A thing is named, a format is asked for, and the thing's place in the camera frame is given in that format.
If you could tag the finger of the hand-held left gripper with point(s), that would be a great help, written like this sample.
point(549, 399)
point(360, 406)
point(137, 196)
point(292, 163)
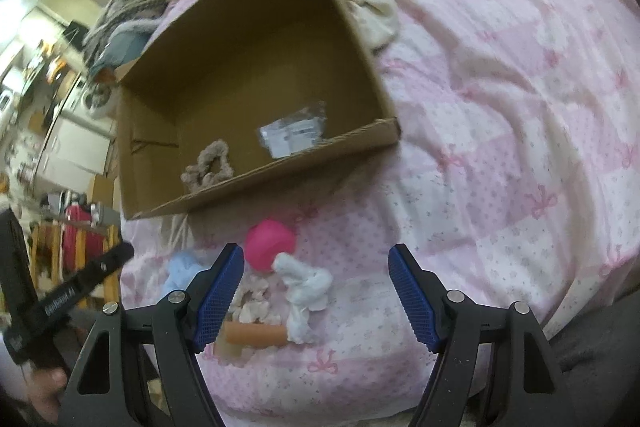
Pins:
point(87, 279)

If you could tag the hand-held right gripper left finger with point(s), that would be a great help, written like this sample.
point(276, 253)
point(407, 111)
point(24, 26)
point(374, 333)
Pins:
point(217, 302)

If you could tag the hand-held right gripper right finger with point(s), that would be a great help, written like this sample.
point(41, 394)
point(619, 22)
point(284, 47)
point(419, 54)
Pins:
point(412, 302)

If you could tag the white paper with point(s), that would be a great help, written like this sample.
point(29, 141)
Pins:
point(252, 302)
point(305, 287)

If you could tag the orange cylinder toy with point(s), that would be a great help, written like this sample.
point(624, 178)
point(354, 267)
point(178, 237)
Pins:
point(255, 334)

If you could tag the light blue plush toy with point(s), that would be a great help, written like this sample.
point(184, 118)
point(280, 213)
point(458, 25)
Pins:
point(180, 269)

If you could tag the pink rubber toy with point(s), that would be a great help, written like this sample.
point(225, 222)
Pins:
point(267, 242)

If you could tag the beige fluffy scrunchie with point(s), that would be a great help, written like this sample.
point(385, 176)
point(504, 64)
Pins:
point(197, 169)

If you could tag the cardboard box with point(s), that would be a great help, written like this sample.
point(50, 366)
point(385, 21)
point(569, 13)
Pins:
point(240, 57)

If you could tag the person's left hand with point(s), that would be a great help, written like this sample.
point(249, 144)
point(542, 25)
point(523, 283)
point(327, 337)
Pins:
point(47, 394)

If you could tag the red bag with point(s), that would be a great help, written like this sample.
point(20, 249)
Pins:
point(80, 232)

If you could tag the yellow wooden chair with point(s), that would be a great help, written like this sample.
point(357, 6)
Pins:
point(45, 252)

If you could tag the white kitchen cabinets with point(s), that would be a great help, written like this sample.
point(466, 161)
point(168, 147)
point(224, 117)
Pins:
point(75, 142)

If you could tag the clear plastic packet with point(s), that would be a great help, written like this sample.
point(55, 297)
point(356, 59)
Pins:
point(290, 134)

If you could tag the person's grey trouser leg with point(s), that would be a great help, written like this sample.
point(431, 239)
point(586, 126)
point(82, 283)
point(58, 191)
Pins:
point(590, 367)

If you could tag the pink patterned quilt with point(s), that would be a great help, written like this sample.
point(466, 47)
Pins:
point(475, 107)

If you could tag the brown patterned knit blanket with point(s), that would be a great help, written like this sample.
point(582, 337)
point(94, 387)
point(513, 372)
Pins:
point(140, 2)

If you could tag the cream ribbed cloth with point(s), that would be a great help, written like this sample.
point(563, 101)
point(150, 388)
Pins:
point(372, 7)

